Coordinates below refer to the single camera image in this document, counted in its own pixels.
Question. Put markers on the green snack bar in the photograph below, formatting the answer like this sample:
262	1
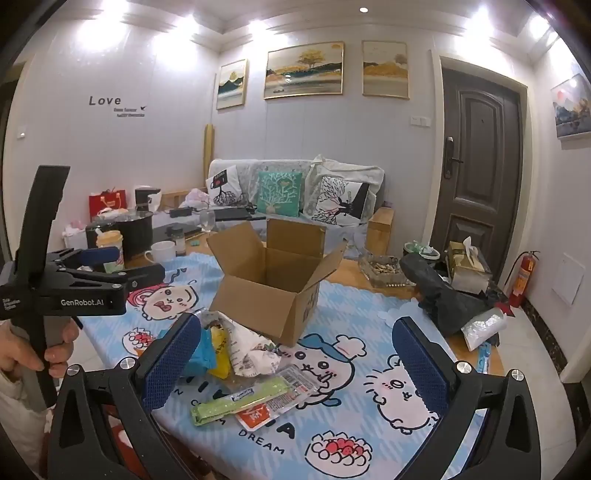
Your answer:
231	401

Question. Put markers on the white cushion with black tree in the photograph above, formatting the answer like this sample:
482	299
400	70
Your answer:
339	201

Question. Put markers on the blue snack packet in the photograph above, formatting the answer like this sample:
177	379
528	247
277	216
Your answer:
201	353

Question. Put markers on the black plastic bag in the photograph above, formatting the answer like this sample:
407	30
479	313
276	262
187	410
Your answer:
448	300

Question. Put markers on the person's left hand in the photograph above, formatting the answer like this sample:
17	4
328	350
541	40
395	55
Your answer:
61	353

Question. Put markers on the black wall lettering decal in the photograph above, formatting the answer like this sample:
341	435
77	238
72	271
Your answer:
105	100

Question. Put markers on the brown cardboard box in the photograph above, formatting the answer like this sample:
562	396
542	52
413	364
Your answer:
258	286

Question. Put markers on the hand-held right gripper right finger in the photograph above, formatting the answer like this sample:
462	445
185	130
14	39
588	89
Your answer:
420	362

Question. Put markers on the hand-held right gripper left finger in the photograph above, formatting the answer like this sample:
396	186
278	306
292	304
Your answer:
171	364

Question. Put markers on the dark brown door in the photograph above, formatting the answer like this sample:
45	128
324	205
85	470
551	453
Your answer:
480	152

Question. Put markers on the red gift bag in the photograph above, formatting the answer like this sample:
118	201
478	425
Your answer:
107	203

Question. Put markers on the paper cup with lid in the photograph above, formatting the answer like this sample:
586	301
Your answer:
111	249

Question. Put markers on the teal tree cushion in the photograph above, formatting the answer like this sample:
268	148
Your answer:
279	194

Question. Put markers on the wide framed landscape painting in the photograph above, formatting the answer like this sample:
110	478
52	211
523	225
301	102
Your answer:
304	69

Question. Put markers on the black pot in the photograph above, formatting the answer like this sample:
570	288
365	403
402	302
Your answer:
134	235

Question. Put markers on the unframed canvas painting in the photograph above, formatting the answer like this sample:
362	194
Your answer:
572	106

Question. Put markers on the white light switch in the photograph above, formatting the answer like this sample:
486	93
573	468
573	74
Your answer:
420	121

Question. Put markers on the square framed landscape painting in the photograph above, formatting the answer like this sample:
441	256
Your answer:
385	69

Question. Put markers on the glass ashtray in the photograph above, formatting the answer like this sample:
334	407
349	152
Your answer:
385	272

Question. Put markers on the orange and clear snack packet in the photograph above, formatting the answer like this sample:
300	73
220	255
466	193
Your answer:
295	390

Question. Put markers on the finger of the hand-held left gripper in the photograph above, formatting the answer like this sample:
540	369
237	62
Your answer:
104	255
143	273

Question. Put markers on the tissue box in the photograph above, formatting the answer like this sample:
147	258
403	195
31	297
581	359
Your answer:
468	272

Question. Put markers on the small glass jar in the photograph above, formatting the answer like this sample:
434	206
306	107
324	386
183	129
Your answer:
178	243

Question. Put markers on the small blue wrapper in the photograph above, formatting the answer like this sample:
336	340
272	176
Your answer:
484	359

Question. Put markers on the wine glass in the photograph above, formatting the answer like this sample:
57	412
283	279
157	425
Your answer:
207	219

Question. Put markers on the rolled bamboo mat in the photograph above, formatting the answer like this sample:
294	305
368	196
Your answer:
209	157

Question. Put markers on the grey sofa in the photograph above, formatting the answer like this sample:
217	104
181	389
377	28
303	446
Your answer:
277	166

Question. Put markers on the blue cartoon printed blanket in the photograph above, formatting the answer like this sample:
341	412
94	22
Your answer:
360	318

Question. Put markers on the white cushion with red print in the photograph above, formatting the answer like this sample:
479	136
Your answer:
224	187

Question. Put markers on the small framed landscape painting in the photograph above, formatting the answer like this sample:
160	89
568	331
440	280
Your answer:
232	84

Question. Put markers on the clear bag of white grains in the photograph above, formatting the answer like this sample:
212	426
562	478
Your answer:
485	327

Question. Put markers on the white wall panel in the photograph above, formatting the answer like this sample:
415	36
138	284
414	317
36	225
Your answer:
568	279

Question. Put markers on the white mug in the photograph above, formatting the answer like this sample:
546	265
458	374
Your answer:
162	253

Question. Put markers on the red fire extinguisher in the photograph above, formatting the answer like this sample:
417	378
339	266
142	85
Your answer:
521	279

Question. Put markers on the yellow snack packet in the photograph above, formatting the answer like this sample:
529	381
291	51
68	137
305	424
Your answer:
219	357

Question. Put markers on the white snack bag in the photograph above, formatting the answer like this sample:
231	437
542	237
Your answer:
251	348

